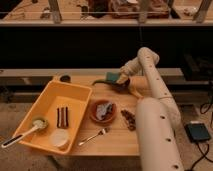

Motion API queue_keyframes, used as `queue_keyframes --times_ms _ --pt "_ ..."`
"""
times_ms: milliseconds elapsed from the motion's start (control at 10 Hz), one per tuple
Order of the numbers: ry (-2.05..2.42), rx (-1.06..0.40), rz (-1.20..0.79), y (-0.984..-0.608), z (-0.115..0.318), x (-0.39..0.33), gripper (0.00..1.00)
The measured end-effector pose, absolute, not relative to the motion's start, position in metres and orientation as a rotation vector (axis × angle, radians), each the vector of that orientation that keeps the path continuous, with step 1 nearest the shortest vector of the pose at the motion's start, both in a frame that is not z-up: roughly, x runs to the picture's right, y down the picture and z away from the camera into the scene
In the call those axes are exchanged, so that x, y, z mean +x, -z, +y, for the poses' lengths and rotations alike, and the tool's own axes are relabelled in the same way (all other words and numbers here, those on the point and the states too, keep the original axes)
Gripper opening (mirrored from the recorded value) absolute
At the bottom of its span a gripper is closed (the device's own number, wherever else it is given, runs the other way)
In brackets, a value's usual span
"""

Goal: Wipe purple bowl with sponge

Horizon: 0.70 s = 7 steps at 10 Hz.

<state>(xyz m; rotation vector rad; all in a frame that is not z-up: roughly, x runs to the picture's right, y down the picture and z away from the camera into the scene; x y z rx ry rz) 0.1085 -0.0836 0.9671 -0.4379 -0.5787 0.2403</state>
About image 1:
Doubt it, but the green sponge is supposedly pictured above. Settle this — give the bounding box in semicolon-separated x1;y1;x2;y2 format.
106;72;120;83

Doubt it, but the brown clay bowl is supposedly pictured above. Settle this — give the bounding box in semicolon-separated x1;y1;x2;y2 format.
90;100;116;124

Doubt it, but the white round cup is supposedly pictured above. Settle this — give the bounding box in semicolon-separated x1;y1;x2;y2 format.
50;129;69;149

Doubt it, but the dark green pepper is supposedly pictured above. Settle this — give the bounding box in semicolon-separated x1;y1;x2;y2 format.
92;79;107;85

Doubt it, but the dark brown ridged object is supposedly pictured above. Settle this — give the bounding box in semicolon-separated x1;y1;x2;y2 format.
57;107;69;129

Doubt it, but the black box device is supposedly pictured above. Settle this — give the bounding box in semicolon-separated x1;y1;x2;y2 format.
184;123;211;143

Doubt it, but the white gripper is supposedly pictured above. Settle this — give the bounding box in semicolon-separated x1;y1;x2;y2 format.
120;58;142;78

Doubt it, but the crumpled grey cloth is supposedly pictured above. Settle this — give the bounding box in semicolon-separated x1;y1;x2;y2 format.
96;102;113;120

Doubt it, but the white green dish brush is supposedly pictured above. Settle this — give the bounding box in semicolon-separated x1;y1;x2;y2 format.
1;118;48;148

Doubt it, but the yellow plastic bin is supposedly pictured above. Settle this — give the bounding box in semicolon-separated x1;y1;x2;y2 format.
13;81;92;155

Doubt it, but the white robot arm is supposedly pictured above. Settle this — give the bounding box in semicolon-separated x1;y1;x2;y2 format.
117;47;184;171

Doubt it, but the small dark cup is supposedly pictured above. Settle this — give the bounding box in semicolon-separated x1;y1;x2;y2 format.
60;75;71;83

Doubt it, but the dark brown grape bunch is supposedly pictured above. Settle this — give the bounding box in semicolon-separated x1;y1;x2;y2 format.
121;110;136;131

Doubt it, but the wooden table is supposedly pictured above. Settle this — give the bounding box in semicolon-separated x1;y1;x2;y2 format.
30;74;158;158

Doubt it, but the silver metal fork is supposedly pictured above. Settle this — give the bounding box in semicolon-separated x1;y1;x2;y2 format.
78;127;110;146

